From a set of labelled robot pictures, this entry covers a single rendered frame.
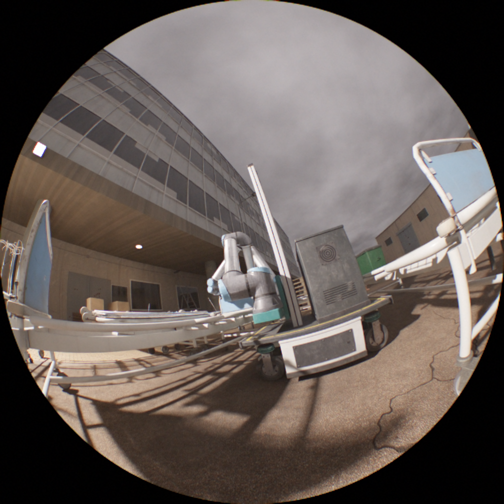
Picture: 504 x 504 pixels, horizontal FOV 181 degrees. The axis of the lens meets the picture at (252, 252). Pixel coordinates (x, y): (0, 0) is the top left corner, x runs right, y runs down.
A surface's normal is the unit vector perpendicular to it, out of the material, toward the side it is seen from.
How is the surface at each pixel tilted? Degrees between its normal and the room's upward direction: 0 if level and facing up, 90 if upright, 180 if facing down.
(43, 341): 90
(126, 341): 90
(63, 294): 90
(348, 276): 90
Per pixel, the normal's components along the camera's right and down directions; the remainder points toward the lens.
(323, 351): -0.29, -0.28
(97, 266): 0.88, -0.34
